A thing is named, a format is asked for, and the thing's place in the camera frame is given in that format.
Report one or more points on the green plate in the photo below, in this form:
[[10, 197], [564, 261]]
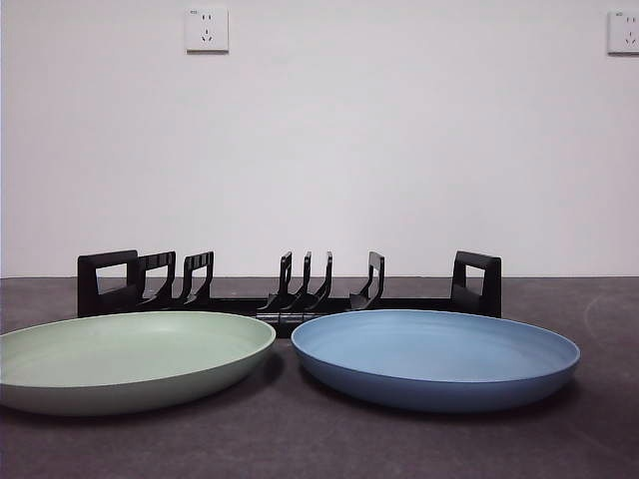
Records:
[[130, 359]]

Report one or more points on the blue plate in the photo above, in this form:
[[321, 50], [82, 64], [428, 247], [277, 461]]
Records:
[[434, 359]]

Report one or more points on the black plate rack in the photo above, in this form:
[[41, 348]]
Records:
[[414, 305]]

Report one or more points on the white wall socket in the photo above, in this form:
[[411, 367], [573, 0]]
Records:
[[207, 30], [624, 32]]

